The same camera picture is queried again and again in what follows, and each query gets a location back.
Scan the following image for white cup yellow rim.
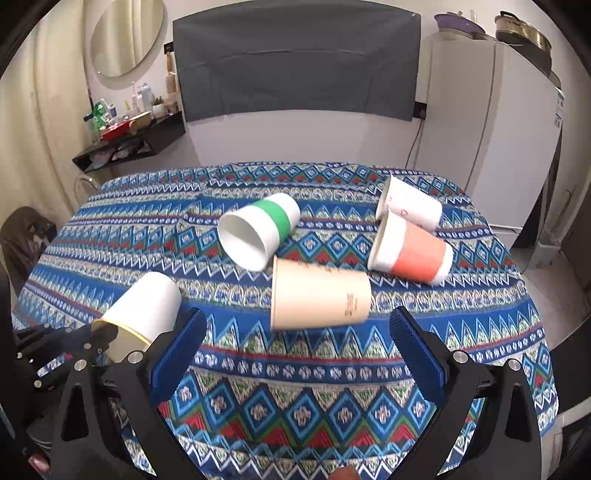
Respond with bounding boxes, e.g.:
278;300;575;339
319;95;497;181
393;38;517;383
91;272;181;363

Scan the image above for white cup orange band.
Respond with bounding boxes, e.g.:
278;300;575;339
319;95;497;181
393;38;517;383
368;212;454;285

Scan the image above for beige paper cup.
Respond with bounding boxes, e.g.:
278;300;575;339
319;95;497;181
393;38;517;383
270;257;372;331

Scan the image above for white cup green band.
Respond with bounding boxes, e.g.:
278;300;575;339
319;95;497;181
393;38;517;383
217;193;301;272

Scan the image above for white cup pink hearts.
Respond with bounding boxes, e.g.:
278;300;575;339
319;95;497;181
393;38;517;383
375;176;443;232

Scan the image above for brown leather bag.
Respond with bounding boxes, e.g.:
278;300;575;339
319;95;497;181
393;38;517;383
1;206;57;295

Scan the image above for clear acrylic chair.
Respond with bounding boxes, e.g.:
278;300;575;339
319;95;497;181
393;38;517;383
73;174;101;204

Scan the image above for blue patterned tablecloth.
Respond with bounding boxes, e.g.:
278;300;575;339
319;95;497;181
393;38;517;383
12;162;558;479

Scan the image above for red bowl on shelf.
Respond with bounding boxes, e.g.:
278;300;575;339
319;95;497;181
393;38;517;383
101;120;131;142

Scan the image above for green bottle on shelf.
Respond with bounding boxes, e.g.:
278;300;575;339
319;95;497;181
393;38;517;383
84;101;108;143

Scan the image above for white refrigerator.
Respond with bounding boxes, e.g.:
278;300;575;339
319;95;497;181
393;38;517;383
415;39;565;230

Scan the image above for small potted plant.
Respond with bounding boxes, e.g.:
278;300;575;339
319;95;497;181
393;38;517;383
152;96;167;119

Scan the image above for metal pot on fridge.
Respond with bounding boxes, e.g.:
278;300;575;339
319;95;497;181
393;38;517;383
495;11;552;53

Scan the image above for dark grey covered television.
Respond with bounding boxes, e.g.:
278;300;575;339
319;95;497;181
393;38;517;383
173;1;421;122

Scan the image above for purple basin on fridge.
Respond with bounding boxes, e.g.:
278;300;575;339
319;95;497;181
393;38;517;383
434;13;486;35

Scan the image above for black wall shelf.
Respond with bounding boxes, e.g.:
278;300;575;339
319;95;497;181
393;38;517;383
72;112;185;173

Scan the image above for black power cable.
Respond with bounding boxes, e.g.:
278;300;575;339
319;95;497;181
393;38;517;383
404;103;429;169

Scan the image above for oval wall mirror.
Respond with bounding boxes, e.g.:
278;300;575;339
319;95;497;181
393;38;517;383
90;0;164;78

